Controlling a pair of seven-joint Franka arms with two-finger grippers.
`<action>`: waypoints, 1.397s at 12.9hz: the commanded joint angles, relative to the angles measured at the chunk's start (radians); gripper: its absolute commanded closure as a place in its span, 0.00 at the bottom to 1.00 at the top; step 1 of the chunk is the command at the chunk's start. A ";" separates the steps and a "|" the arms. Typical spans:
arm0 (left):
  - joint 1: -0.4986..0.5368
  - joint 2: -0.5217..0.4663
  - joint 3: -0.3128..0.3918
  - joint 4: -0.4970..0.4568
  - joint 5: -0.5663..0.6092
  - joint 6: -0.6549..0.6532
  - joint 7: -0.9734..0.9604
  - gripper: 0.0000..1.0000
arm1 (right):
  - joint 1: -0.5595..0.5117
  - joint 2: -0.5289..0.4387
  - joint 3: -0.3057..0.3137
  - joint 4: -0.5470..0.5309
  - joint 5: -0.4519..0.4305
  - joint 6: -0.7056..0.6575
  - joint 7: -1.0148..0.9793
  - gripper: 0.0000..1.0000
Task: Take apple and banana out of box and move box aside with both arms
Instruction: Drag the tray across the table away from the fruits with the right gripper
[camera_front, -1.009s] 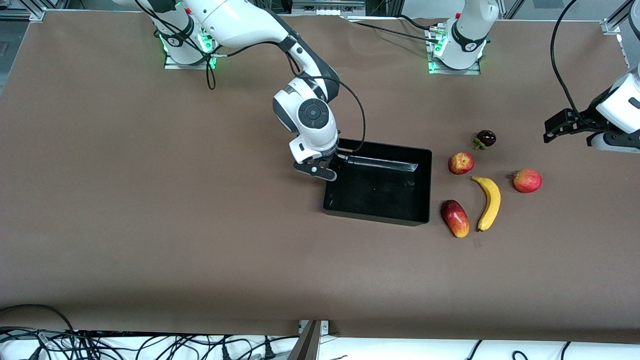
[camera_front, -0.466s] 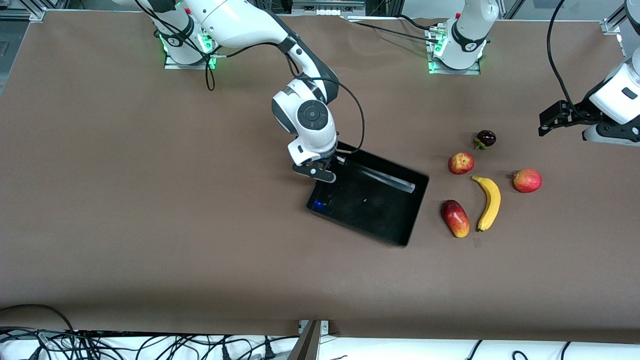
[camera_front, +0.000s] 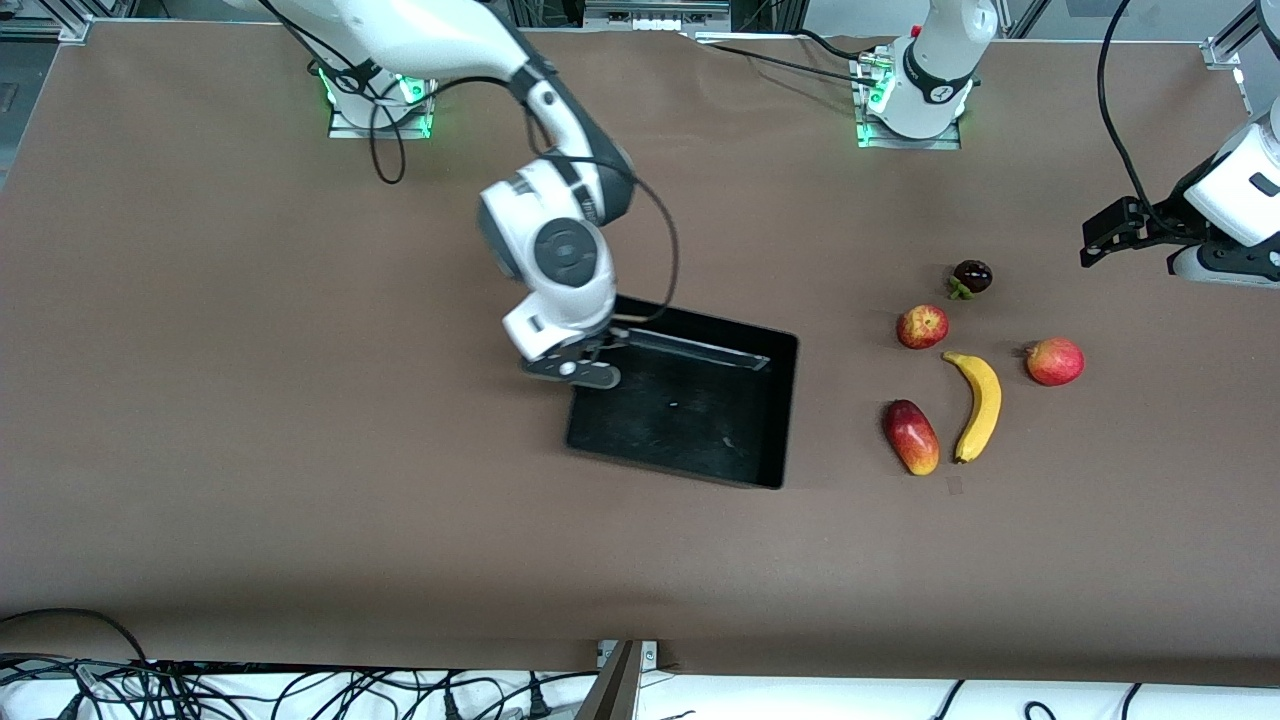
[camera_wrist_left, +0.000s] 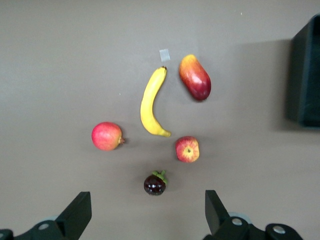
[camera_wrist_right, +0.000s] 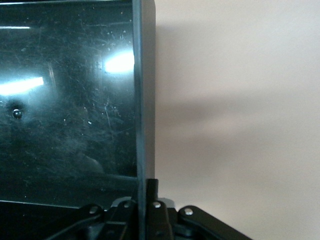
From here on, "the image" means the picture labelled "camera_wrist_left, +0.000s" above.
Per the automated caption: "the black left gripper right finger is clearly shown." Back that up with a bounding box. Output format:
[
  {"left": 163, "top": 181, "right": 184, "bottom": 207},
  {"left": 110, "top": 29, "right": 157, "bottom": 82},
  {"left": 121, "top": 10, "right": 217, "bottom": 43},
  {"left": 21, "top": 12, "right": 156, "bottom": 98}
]
[{"left": 202, "top": 189, "right": 304, "bottom": 240}]

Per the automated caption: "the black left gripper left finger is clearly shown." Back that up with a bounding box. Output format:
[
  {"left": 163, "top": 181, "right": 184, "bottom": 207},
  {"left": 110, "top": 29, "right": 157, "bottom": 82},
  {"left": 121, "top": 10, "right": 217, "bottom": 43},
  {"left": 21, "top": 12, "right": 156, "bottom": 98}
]
[{"left": 0, "top": 191, "right": 92, "bottom": 240}]

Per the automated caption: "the small red yellow apple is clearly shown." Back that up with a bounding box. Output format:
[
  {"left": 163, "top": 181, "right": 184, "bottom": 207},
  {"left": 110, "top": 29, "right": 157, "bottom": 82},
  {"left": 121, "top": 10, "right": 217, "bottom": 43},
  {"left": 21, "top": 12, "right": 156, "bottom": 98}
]
[{"left": 174, "top": 135, "right": 200, "bottom": 164}]

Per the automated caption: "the yellow banana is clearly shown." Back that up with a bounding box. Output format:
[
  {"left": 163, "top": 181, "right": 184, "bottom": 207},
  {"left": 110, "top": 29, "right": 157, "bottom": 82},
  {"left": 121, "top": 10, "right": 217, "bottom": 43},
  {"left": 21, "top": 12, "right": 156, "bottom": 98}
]
[{"left": 139, "top": 65, "right": 172, "bottom": 138}]

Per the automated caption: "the black rectangular plastic tray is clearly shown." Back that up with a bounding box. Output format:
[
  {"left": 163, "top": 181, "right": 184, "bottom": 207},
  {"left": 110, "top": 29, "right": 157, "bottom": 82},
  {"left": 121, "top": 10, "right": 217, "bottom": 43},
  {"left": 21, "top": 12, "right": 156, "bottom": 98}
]
[{"left": 284, "top": 13, "right": 320, "bottom": 128}]

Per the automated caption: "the dark purple mangosteen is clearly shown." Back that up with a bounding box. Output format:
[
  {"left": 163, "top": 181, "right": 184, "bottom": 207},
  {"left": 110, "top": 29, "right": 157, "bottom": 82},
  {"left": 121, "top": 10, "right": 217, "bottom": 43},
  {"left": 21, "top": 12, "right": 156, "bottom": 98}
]
[{"left": 143, "top": 170, "right": 168, "bottom": 196}]

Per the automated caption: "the round red pomegranate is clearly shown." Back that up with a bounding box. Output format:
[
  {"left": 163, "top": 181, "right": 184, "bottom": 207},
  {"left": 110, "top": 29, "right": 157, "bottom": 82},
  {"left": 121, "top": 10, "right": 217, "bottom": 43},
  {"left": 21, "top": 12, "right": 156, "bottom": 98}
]
[{"left": 91, "top": 121, "right": 127, "bottom": 152}]

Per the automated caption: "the red yellow mango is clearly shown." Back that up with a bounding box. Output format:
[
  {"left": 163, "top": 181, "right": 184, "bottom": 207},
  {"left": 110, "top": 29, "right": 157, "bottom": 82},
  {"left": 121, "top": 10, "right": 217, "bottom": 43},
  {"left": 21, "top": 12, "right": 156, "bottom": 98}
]
[{"left": 178, "top": 54, "right": 212, "bottom": 102}]

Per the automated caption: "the brown table cover sheet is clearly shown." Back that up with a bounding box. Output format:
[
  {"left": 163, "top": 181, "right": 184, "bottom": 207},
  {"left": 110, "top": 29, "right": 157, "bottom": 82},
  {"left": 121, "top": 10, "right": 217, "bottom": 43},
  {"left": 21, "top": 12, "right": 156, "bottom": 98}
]
[{"left": 0, "top": 0, "right": 320, "bottom": 240}]

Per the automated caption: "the small clear tape patch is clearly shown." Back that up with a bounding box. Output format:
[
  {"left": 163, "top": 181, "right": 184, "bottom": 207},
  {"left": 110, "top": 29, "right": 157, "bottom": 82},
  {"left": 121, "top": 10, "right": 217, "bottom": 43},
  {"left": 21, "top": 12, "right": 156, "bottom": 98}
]
[{"left": 159, "top": 49, "right": 171, "bottom": 62}]

